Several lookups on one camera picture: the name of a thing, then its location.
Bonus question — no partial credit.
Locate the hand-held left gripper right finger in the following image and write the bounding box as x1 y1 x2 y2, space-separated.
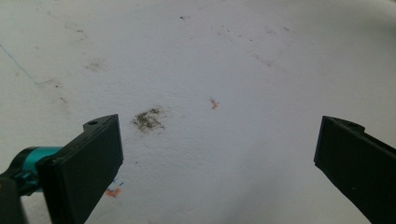
313 115 396 224

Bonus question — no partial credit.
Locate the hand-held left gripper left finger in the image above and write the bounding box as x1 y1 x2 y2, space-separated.
35 113 125 224

